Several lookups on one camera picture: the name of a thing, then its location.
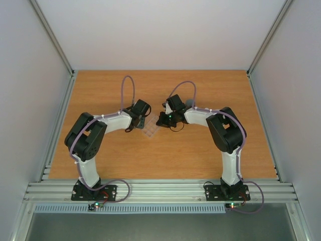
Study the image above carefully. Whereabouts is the clear plastic pill organizer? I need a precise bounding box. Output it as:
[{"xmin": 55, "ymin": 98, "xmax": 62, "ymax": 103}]
[{"xmin": 142, "ymin": 114, "xmax": 159, "ymax": 138}]

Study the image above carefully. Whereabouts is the orange pill bottle grey cap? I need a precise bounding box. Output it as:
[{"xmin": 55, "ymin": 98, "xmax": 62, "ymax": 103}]
[{"xmin": 185, "ymin": 99, "xmax": 196, "ymax": 108}]

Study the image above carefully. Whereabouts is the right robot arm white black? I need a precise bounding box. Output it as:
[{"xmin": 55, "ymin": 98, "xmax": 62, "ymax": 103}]
[{"xmin": 156, "ymin": 94, "xmax": 246, "ymax": 200}]

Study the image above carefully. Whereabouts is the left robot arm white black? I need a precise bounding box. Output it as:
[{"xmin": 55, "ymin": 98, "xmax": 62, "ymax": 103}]
[{"xmin": 64, "ymin": 99, "xmax": 151, "ymax": 203}]

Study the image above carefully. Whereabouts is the left small circuit board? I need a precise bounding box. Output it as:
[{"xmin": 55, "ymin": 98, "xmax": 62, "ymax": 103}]
[{"xmin": 88, "ymin": 202, "xmax": 104, "ymax": 211}]

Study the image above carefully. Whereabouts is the small circuit board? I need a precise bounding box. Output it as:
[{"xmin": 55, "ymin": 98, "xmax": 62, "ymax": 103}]
[
  {"xmin": 225, "ymin": 202, "xmax": 245, "ymax": 209},
  {"xmin": 88, "ymin": 202, "xmax": 104, "ymax": 211}
]

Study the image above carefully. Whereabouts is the right small circuit board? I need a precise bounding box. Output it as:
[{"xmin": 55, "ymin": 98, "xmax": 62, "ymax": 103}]
[{"xmin": 225, "ymin": 202, "xmax": 245, "ymax": 209}]

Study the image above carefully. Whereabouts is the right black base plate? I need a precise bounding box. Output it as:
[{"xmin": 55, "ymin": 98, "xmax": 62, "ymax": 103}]
[{"xmin": 203, "ymin": 183, "xmax": 251, "ymax": 202}]

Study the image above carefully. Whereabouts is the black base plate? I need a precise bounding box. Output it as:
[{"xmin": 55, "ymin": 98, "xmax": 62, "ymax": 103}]
[
  {"xmin": 71, "ymin": 180, "xmax": 117, "ymax": 201},
  {"xmin": 203, "ymin": 183, "xmax": 251, "ymax": 202}
]

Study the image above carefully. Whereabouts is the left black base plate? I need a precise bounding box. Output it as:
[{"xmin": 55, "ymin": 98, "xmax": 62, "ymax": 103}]
[{"xmin": 71, "ymin": 180, "xmax": 117, "ymax": 201}]

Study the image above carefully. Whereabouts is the left aluminium corner post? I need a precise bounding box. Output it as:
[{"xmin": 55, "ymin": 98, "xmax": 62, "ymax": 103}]
[{"xmin": 29, "ymin": 0, "xmax": 74, "ymax": 76}]

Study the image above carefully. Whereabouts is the aluminium corner post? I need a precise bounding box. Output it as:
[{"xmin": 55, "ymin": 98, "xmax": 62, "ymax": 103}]
[
  {"xmin": 29, "ymin": 0, "xmax": 74, "ymax": 76},
  {"xmin": 246, "ymin": 0, "xmax": 294, "ymax": 78}
]

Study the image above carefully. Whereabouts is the aluminium front frame rail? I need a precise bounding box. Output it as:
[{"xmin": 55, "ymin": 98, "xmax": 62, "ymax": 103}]
[{"xmin": 23, "ymin": 179, "xmax": 298, "ymax": 203}]

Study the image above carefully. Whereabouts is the grey slotted cable duct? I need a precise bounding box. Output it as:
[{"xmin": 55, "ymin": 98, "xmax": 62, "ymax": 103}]
[{"xmin": 34, "ymin": 203, "xmax": 226, "ymax": 214}]

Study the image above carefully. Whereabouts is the right aluminium corner post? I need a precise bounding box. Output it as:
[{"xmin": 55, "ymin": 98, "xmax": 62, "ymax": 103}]
[{"xmin": 246, "ymin": 0, "xmax": 294, "ymax": 78}]

